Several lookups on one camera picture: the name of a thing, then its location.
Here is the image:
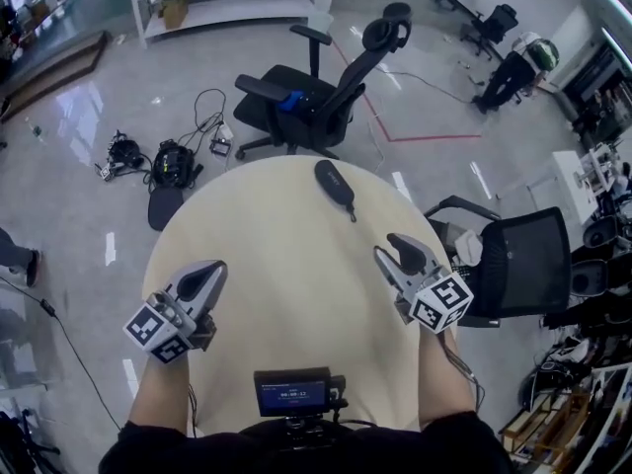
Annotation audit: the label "wooden storage rack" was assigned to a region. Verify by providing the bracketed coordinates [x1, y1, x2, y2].
[498, 362, 632, 474]

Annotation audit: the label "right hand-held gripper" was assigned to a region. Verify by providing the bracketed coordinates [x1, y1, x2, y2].
[373, 233, 474, 335]

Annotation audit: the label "white stand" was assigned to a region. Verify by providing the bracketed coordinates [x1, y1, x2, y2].
[527, 150, 593, 224]

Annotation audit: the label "chest-mounted monitor with screen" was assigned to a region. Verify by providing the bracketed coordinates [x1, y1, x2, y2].
[253, 366, 350, 451]

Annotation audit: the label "black wrist cables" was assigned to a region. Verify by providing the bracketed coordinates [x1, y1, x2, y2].
[443, 333, 488, 414]

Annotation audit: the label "black zipper case item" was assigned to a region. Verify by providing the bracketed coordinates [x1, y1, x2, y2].
[314, 159, 357, 223]

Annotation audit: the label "wooden platform step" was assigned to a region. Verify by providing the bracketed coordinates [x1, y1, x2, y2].
[0, 30, 110, 120]

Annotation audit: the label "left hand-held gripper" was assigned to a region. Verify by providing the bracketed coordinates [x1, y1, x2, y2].
[121, 260, 229, 365]

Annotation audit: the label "white metal shelf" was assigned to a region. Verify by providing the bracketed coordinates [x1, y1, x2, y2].
[125, 0, 342, 48]

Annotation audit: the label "black office chair with headrest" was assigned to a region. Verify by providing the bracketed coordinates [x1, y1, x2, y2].
[232, 3, 414, 162]

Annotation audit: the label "stacked black chairs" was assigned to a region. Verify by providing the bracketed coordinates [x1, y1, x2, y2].
[570, 214, 632, 295]

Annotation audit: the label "spare gripper device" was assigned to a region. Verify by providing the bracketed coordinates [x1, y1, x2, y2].
[96, 128, 152, 182]

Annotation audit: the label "white cloth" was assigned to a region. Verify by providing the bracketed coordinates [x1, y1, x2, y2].
[453, 229, 484, 267]

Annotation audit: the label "black round disc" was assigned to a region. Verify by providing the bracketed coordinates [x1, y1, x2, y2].
[147, 185, 185, 232]

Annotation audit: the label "long black power cable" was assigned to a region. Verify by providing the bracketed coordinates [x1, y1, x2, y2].
[0, 276, 122, 432]

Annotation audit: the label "blue object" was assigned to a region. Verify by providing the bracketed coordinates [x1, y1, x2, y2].
[276, 91, 305, 113]

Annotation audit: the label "person's black shirt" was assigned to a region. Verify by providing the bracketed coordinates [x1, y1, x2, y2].
[98, 410, 514, 474]

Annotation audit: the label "black mesh-back office chair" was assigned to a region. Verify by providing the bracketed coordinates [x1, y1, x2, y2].
[423, 195, 574, 328]

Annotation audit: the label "person's left forearm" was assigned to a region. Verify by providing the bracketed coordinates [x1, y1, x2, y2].
[126, 348, 198, 438]

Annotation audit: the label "black floor cable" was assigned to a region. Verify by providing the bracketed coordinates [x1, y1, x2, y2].
[177, 89, 228, 152]

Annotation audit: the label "round beige table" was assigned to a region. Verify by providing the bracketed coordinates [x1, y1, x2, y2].
[141, 154, 460, 436]

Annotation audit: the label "black equipment bag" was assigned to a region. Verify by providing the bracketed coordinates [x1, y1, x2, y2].
[150, 138, 203, 190]

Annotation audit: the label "person's right forearm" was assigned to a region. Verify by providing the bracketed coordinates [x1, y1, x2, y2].
[418, 331, 483, 432]

